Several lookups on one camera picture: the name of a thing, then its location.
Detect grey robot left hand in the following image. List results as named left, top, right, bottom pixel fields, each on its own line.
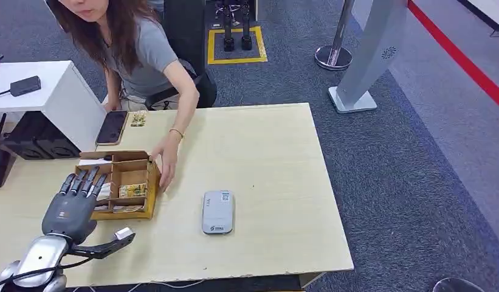
left=41, top=166, right=109, bottom=245

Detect person's left hand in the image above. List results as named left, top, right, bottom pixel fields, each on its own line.
left=150, top=133, right=182, bottom=193

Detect wooden card box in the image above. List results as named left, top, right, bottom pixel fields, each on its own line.
left=75, top=150, right=162, bottom=221

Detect gold printed card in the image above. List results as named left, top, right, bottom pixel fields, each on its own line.
left=119, top=183, right=148, bottom=199

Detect white card in box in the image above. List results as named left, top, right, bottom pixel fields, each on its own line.
left=78, top=158, right=112, bottom=167

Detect flat card in box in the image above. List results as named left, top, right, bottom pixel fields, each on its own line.
left=94, top=205, right=145, bottom=213

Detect black smartphone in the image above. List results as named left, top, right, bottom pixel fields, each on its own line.
left=95, top=111, right=129, bottom=146

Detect grey card reader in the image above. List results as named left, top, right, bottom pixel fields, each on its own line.
left=201, top=190, right=235, bottom=236

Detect black computer case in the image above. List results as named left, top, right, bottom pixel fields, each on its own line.
left=0, top=111, right=81, bottom=161

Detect person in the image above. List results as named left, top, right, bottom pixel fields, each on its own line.
left=46, top=0, right=201, bottom=193

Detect yellow floor tape square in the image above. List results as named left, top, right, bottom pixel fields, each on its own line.
left=207, top=26, right=269, bottom=65

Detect black office chair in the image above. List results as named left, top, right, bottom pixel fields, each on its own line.
left=144, top=0, right=218, bottom=111

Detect white side desk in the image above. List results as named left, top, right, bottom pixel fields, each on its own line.
left=0, top=60, right=107, bottom=152

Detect black power adapter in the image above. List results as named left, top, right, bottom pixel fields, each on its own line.
left=9, top=75, right=42, bottom=97

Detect black robot legs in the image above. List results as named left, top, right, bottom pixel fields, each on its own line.
left=215, top=0, right=254, bottom=52

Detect silver kiosk stand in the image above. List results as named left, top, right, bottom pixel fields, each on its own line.
left=328, top=0, right=409, bottom=114

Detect black round base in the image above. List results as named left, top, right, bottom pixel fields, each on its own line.
left=432, top=278, right=486, bottom=292

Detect white platform black edge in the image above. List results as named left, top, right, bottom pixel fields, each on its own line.
left=454, top=0, right=499, bottom=38

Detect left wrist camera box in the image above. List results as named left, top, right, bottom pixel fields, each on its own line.
left=67, top=226, right=136, bottom=260

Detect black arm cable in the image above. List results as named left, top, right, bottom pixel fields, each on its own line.
left=0, top=257, right=94, bottom=288

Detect white cable under table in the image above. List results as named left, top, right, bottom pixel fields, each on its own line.
left=72, top=280, right=207, bottom=292

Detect chrome stanchion post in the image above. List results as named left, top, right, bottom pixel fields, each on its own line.
left=314, top=0, right=356, bottom=71

